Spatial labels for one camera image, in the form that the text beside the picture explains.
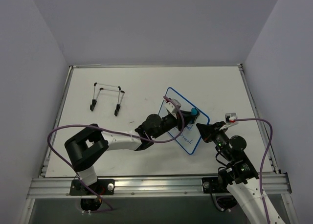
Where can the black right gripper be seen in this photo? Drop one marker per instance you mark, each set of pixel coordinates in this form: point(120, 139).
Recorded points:
point(212, 132)

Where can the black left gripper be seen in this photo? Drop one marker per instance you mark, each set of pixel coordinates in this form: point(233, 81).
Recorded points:
point(181, 117)

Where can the blue bone shaped eraser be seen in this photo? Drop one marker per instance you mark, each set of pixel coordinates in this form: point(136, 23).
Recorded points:
point(195, 112)

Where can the blue framed small whiteboard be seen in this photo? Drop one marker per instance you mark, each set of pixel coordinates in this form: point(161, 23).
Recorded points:
point(190, 137)

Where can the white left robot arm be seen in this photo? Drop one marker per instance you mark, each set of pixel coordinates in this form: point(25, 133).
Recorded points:
point(88, 145)

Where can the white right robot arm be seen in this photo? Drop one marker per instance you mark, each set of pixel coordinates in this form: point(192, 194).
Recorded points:
point(239, 177)

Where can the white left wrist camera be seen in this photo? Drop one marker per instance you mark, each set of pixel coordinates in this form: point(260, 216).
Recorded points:
point(171, 105)

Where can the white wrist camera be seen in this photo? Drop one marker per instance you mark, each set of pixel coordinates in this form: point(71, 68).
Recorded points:
point(171, 105)
point(230, 120)

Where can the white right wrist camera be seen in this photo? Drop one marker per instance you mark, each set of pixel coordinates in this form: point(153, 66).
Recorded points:
point(230, 120)

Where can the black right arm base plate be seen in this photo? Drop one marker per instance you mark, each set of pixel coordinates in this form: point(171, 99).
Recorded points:
point(217, 184)

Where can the aluminium front rail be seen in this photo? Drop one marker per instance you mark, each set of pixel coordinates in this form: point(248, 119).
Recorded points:
point(138, 187)

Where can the wire whiteboard stand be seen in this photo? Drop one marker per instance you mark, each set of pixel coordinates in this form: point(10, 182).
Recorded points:
point(109, 94)

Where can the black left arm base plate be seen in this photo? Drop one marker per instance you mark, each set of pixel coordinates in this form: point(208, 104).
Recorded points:
point(101, 187)

